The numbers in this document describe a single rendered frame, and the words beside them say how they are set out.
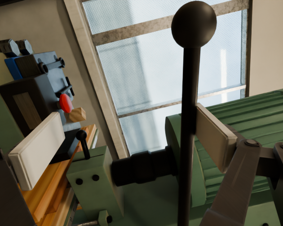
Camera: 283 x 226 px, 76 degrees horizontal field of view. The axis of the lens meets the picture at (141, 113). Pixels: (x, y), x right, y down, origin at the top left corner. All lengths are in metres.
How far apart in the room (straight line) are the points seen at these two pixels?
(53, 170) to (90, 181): 0.07
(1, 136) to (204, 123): 0.27
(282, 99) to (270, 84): 1.71
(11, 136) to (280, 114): 0.41
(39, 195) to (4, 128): 0.10
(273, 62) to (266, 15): 0.41
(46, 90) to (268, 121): 0.34
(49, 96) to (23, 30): 1.45
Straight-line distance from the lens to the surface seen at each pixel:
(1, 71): 0.31
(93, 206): 0.40
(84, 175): 0.35
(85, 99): 1.69
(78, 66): 1.62
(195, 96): 0.17
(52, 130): 0.18
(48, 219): 0.37
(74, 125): 0.64
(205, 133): 0.16
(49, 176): 0.32
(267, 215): 0.46
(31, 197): 0.30
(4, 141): 0.32
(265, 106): 0.37
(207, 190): 0.33
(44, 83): 0.28
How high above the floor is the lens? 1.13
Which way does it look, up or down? 1 degrees down
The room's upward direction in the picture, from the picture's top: 76 degrees clockwise
